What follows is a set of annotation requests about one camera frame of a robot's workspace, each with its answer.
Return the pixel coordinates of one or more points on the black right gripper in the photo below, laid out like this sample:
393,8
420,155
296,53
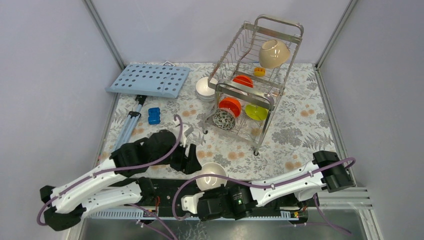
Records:
206,195

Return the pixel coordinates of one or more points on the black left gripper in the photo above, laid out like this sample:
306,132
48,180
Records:
189,165

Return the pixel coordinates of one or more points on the beige bowl with flower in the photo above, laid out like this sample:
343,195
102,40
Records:
211,182

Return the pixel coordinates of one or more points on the white bowl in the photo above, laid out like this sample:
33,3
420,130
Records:
203,88
205,98

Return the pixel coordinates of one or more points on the stainless steel dish rack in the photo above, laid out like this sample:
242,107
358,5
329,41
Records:
241,57

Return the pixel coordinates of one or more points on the white bowl front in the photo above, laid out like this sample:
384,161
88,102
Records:
205,98

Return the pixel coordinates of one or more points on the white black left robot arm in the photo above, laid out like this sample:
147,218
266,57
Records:
67,205

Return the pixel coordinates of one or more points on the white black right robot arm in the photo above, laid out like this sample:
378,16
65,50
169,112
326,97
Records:
324,172

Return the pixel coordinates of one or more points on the leopard pattern bowl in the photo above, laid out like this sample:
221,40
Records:
224,119

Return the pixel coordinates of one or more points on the blue toy block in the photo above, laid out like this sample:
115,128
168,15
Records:
154,116

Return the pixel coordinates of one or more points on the orange bowl lower front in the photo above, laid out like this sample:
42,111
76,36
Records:
231,103

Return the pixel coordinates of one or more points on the orange bowl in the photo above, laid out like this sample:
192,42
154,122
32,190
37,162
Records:
231,103
243,80

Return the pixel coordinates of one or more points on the floral table mat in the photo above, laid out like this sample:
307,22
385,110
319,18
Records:
299,127

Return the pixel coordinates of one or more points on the lime green bowl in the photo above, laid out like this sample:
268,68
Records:
255,112

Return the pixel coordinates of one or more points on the blue perforated tray stand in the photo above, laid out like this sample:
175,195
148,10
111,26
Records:
139,87

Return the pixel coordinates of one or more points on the orange bowl lower rear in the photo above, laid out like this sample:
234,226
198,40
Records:
243,80

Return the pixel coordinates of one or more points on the small yellow cup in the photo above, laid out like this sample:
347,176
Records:
259,72

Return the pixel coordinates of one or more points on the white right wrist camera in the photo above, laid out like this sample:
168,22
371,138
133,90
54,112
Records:
189,203

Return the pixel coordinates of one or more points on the white slotted cable duct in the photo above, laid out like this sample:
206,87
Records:
135,213

